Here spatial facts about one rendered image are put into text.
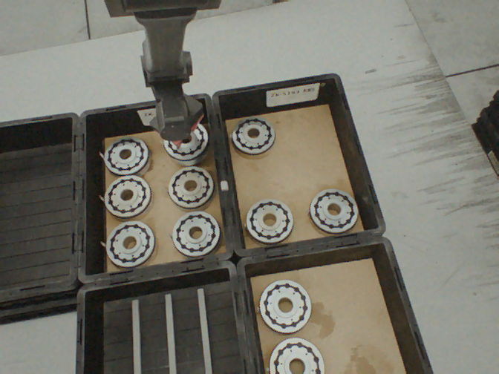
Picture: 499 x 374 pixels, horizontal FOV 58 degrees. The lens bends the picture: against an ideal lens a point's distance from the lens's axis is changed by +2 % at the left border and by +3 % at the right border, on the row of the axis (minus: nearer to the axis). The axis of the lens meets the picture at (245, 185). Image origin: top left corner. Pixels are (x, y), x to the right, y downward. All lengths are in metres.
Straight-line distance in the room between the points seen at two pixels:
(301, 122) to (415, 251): 0.41
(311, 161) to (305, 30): 0.55
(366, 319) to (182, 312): 0.37
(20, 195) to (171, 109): 0.50
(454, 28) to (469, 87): 0.36
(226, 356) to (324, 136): 0.54
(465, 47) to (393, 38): 1.08
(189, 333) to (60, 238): 0.36
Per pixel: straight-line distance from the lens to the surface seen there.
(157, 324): 0.96
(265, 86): 1.04
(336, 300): 0.95
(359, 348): 0.95
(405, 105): 1.35
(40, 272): 1.07
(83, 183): 1.00
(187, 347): 0.94
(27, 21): 2.81
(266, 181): 1.03
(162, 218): 1.02
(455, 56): 2.49
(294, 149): 1.07
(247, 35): 1.46
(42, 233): 1.10
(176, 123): 0.80
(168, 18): 0.48
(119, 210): 1.02
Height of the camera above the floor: 1.76
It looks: 65 degrees down
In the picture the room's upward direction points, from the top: 6 degrees counter-clockwise
